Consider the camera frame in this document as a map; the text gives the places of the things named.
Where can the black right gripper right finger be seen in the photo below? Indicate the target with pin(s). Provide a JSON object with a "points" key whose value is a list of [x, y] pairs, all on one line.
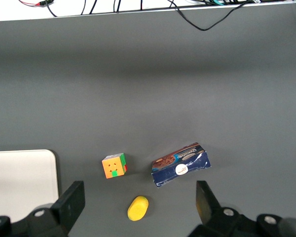
{"points": [[207, 207]]}

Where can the blue cookie box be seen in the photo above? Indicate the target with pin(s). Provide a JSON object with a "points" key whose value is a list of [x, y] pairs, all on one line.
{"points": [[180, 165]]}

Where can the yellow lemon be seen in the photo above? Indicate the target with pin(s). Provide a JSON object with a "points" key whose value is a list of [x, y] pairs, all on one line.
{"points": [[138, 208]]}

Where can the orange puzzle cube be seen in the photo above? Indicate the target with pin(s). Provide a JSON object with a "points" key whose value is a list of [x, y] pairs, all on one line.
{"points": [[113, 166]]}

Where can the beige plastic tray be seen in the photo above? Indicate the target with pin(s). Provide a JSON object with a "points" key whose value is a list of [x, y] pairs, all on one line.
{"points": [[22, 177]]}

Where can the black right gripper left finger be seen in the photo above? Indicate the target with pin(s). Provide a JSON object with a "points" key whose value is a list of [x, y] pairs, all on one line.
{"points": [[71, 205]]}

